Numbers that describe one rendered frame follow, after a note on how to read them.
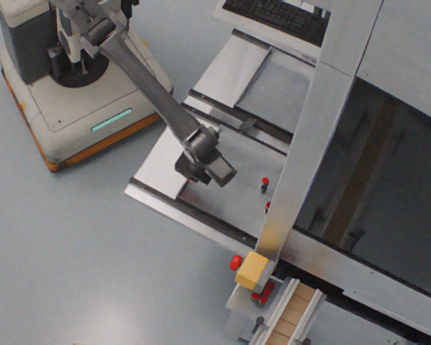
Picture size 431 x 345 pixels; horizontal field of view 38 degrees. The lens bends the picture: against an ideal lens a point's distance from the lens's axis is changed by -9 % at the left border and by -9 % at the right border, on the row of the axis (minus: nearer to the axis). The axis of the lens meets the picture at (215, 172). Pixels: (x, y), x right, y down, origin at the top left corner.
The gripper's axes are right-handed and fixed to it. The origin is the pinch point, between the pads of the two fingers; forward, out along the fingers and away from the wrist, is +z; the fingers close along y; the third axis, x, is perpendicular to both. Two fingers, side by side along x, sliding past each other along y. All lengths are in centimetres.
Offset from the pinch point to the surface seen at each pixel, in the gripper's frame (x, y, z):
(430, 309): -11, 70, -30
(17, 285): -39, -47, 100
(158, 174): -1.3, -9.2, 6.3
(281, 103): 38.3, 9.9, 3.5
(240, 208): 1.3, 15.2, 3.1
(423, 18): -12, 24, -110
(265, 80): 43.1, 2.2, 4.4
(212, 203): -1.3, 7.9, 4.0
